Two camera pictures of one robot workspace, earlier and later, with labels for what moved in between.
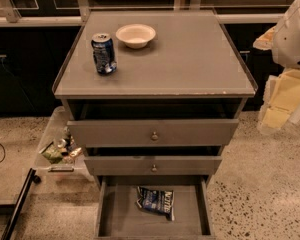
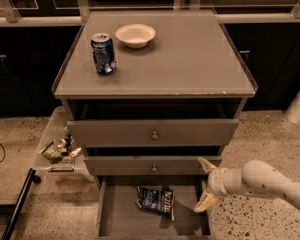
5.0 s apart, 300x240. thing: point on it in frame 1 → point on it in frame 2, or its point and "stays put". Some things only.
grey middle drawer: [153, 165] stays put
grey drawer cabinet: [152, 97] stays put
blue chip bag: [162, 201] stays put
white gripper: [292, 41] → [215, 181]
